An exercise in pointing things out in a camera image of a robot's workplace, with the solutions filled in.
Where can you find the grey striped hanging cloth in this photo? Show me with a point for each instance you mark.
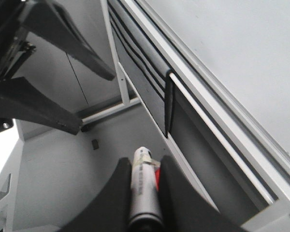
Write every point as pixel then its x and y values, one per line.
pixel 146 67

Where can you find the grey whiteboard stand frame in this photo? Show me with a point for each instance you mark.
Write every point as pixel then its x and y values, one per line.
pixel 206 163

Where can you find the white marker black tip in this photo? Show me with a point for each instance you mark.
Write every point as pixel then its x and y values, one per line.
pixel 145 213

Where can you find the red round magnet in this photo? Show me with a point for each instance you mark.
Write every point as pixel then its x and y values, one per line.
pixel 157 177

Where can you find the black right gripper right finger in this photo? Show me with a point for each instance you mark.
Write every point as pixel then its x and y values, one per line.
pixel 183 208

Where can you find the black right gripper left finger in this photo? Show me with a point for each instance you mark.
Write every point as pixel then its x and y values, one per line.
pixel 109 211

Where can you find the large whiteboard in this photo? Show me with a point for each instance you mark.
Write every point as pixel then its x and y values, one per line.
pixel 243 49

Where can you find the white horizontal rod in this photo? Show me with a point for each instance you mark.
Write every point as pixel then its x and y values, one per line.
pixel 235 156

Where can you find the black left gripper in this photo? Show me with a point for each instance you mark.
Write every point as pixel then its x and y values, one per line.
pixel 19 99

